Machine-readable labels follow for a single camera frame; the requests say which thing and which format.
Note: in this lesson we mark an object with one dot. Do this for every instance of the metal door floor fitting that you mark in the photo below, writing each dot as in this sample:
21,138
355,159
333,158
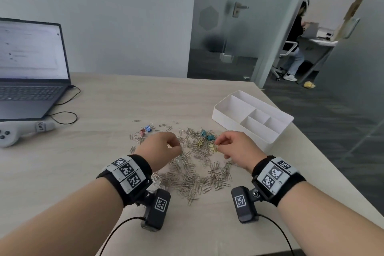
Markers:
226,57

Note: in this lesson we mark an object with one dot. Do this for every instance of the person's right forearm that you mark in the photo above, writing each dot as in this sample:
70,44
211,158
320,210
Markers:
330,222

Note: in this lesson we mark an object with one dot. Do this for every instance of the yellow binder clip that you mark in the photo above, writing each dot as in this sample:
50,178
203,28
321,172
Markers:
213,147

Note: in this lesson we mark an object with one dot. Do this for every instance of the pile of coloured binder clips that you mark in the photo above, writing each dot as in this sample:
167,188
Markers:
207,135

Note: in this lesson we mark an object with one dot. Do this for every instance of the black wristband with markers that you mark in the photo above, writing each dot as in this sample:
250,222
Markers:
277,177
127,174

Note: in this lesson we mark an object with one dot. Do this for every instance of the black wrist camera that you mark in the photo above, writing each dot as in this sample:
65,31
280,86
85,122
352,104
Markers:
157,210
244,207

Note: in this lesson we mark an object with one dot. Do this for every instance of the hexagonal glass sticker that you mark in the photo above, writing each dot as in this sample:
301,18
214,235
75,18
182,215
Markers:
208,18

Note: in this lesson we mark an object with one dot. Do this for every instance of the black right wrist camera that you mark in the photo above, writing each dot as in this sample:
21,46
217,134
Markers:
244,207

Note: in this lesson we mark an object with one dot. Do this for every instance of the person's left hand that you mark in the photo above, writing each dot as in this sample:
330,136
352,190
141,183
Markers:
159,149

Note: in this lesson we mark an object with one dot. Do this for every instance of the pile of silver paper clips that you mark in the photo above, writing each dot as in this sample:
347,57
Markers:
192,179

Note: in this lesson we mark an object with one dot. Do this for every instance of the black right wristband with markers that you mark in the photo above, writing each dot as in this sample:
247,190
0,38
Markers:
277,177

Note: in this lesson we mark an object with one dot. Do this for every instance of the person's left forearm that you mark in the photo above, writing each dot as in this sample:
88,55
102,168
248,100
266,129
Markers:
66,219

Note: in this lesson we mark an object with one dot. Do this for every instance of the white office chair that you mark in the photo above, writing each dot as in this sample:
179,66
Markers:
289,47

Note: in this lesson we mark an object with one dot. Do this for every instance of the black left wristband with markers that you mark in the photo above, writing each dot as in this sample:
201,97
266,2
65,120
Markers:
127,174

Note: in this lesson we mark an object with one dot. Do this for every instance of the white compartment organizer tray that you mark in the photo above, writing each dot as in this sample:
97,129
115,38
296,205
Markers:
237,111

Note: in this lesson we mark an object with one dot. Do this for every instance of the dark grey laptop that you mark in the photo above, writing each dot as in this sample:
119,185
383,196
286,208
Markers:
30,51

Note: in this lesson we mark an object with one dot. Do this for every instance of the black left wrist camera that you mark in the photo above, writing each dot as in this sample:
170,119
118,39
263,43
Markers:
157,210

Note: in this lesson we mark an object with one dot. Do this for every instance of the white office desk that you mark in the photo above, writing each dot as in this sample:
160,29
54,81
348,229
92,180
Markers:
321,42

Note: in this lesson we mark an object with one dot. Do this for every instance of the white handheld controller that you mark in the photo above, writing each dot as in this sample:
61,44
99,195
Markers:
12,134

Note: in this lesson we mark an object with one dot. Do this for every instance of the yellow object on floor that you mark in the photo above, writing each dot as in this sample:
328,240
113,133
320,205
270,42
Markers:
309,85

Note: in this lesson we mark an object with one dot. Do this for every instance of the person's right hand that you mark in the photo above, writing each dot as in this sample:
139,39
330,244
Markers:
240,149

